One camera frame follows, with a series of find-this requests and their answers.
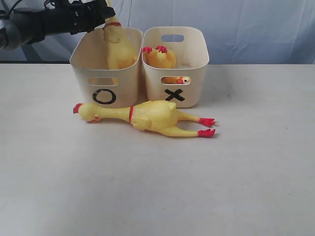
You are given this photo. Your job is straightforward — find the cream bin marked O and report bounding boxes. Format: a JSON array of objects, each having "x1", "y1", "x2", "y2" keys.
[{"x1": 69, "y1": 28, "x2": 143, "y2": 108}]

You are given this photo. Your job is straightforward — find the upright-headed yellow rubber chicken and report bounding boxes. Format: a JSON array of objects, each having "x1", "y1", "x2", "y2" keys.
[{"x1": 142, "y1": 45, "x2": 191, "y2": 85}]

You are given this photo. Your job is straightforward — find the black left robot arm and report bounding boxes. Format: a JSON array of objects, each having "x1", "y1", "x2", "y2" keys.
[{"x1": 0, "y1": 0, "x2": 116, "y2": 50}]

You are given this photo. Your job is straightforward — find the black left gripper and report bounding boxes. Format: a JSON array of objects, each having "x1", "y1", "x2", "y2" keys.
[{"x1": 51, "y1": 0, "x2": 116, "y2": 34}]

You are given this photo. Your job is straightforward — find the blue-grey backdrop curtain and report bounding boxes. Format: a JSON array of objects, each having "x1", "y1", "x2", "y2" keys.
[{"x1": 0, "y1": 0, "x2": 315, "y2": 65}]

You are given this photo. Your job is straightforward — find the cream bin marked X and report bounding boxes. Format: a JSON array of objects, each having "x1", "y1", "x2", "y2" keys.
[{"x1": 142, "y1": 27, "x2": 209, "y2": 108}]

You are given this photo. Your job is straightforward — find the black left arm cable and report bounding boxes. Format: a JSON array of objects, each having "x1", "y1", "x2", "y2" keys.
[{"x1": 0, "y1": 0, "x2": 57, "y2": 19}]

